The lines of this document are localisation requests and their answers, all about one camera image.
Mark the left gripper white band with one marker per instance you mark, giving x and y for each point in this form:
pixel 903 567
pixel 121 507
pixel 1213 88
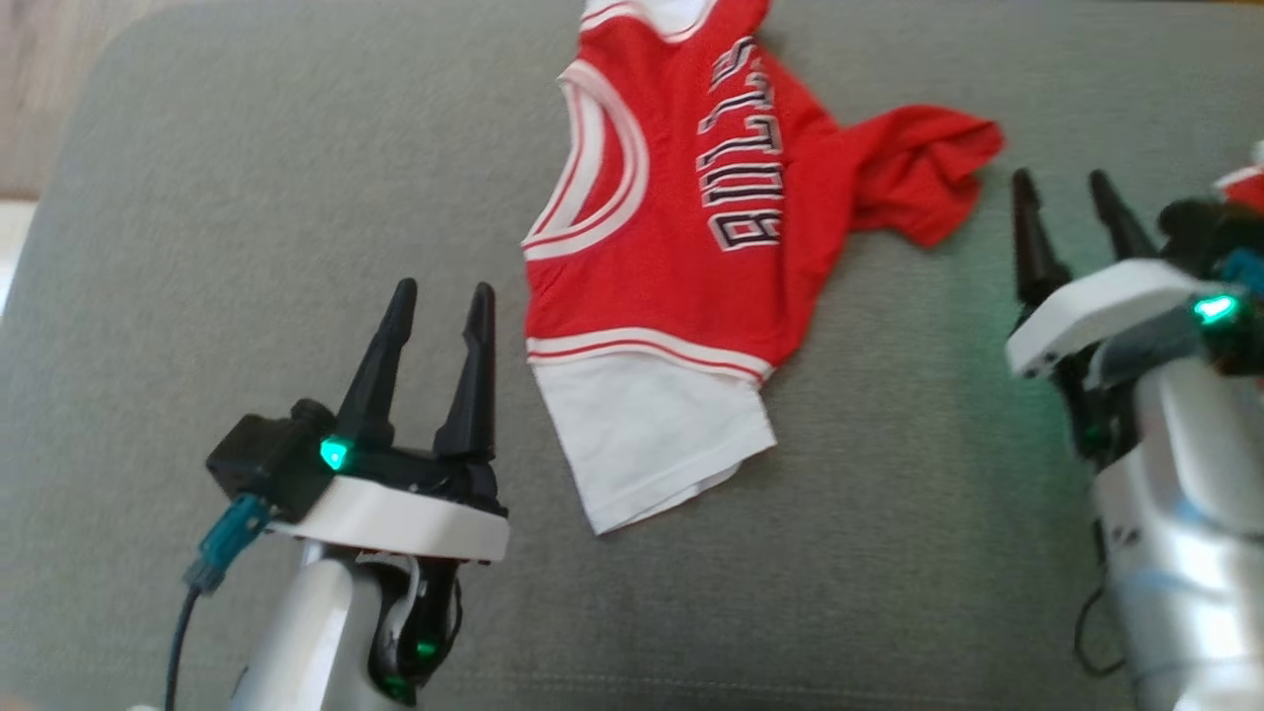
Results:
pixel 395 518

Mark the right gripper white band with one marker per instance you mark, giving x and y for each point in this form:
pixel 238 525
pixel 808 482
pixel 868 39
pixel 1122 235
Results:
pixel 1096 306

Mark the red shorts with white trim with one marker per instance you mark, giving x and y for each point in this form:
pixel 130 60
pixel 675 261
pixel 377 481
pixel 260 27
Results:
pixel 1246 183

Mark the red Bulls basketball jersey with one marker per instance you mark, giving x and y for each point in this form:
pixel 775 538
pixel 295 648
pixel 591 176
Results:
pixel 691 276

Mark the left robot arm silver white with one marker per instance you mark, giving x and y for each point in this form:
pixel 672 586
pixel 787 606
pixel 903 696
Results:
pixel 316 632

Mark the right robot arm silver white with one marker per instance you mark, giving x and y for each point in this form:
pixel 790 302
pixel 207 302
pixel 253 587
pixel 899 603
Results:
pixel 1185 513

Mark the grey sofa seat cushion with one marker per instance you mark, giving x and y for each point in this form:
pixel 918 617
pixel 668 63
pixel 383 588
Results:
pixel 889 553

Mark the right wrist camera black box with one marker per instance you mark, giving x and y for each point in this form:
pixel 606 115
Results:
pixel 1200 232

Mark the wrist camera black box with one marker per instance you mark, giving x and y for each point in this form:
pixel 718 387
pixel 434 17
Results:
pixel 267 459
pixel 1200 232

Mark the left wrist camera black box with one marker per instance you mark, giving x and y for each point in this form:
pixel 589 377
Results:
pixel 267 459

